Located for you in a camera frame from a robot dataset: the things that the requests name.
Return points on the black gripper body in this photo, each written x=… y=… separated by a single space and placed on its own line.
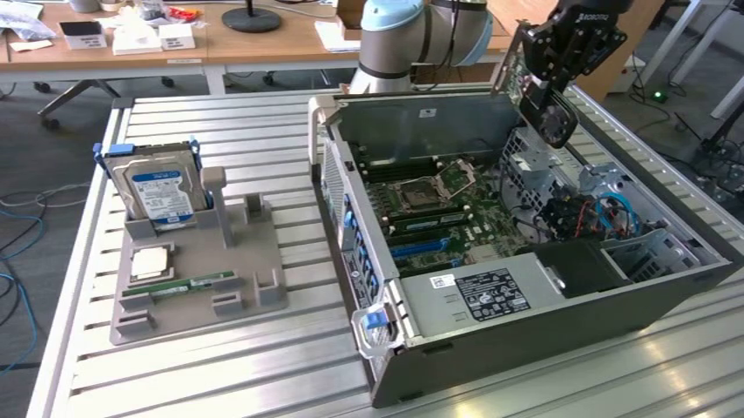
x=593 y=13

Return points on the black graphics card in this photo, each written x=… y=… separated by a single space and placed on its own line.
x=558 y=117

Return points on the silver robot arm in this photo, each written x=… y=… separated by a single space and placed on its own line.
x=395 y=52

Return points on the wooden cabinet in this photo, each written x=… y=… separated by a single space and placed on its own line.
x=613 y=72

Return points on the white box with red dot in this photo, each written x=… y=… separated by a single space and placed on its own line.
x=633 y=78

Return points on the device with green light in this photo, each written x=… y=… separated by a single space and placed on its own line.
x=658 y=96

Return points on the black tripod stand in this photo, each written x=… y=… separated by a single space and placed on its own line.
x=727 y=122

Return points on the silver drive cage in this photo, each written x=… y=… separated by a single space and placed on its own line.
x=540 y=174

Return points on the brown cardboard box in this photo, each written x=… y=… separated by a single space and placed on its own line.
x=347 y=13

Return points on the stack of white papers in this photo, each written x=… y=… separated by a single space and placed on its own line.
x=334 y=39

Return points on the CPU socket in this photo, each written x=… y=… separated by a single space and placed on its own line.
x=415 y=193

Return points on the green motherboard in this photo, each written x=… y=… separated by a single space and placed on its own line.
x=494 y=226

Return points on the silver disk bay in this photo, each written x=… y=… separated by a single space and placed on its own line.
x=662 y=248

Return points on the wooden desk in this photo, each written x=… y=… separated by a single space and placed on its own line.
x=262 y=48

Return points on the long expansion slot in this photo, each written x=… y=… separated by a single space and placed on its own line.
x=421 y=249

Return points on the black fan shroud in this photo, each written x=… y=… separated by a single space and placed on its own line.
x=581 y=270

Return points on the black round lamp base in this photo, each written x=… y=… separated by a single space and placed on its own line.
x=250 y=22

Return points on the grey power supply unit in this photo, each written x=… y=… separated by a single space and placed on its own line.
x=441 y=305

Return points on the red packet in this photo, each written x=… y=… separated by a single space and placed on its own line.
x=184 y=15

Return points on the small white cardboard box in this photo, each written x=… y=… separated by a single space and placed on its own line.
x=176 y=41

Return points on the grey open PC case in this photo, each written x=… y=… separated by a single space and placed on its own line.
x=522 y=348

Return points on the blue case release latch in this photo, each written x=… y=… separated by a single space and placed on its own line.
x=371 y=321

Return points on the large white cardboard box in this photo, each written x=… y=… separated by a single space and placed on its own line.
x=136 y=43

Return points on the grey parts rack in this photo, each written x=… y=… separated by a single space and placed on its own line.
x=244 y=261

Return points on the hard disk with blue caddy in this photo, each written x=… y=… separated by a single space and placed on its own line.
x=156 y=191

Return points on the white box with black top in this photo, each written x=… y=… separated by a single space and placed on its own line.
x=84 y=41

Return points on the grey cup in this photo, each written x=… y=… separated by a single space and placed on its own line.
x=84 y=5

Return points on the green RAM stick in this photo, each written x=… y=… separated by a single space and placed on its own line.
x=174 y=285

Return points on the silver CPU chip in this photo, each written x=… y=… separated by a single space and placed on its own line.
x=150 y=263

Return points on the beige paper note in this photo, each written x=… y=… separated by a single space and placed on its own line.
x=29 y=45

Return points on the clear plastic bag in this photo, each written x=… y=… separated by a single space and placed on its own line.
x=23 y=22

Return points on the white table frame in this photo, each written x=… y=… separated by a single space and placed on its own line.
x=707 y=37

